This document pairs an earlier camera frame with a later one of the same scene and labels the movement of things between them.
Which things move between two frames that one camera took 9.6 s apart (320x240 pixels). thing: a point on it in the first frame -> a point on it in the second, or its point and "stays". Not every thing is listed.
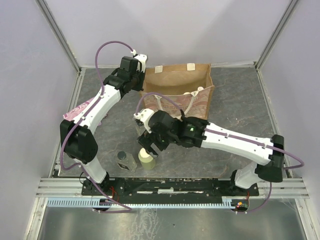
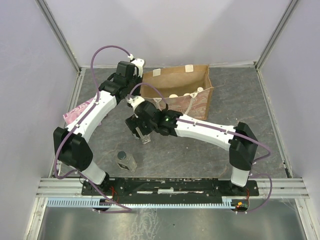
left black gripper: (139, 87) stays
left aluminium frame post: (58, 33) stays
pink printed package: (73, 113) stays
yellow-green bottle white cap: (147, 162) -> (173, 96)
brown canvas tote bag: (187, 88) stays
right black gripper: (147, 139) -> (133, 122)
